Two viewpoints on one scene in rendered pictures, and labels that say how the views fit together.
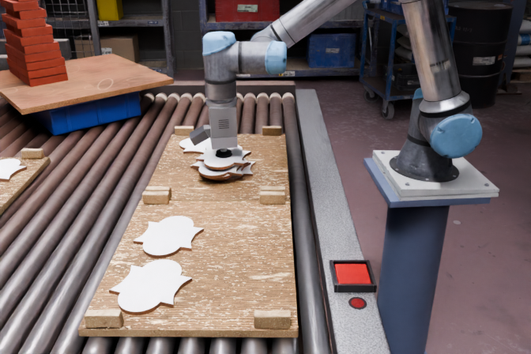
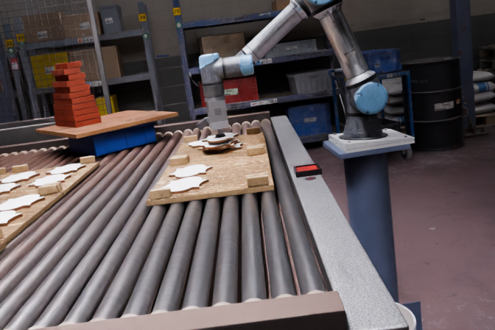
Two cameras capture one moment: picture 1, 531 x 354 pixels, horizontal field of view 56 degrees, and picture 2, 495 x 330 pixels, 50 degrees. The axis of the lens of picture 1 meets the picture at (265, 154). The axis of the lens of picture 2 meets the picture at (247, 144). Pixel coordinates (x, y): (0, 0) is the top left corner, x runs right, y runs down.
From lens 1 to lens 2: 0.79 m
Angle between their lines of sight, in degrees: 13
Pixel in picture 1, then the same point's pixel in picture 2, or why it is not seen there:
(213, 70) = (208, 76)
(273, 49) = (243, 58)
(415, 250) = (367, 196)
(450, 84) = (359, 64)
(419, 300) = (381, 239)
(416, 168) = (356, 133)
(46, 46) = (85, 98)
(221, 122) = (216, 110)
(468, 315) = (443, 286)
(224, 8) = not seen: hidden behind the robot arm
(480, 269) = (454, 255)
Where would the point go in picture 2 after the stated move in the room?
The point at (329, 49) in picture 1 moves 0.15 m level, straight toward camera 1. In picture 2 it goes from (306, 118) to (306, 121)
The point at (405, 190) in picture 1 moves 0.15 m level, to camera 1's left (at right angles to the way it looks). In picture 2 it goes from (348, 144) to (307, 149)
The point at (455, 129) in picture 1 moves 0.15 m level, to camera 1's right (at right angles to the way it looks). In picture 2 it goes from (368, 92) to (411, 86)
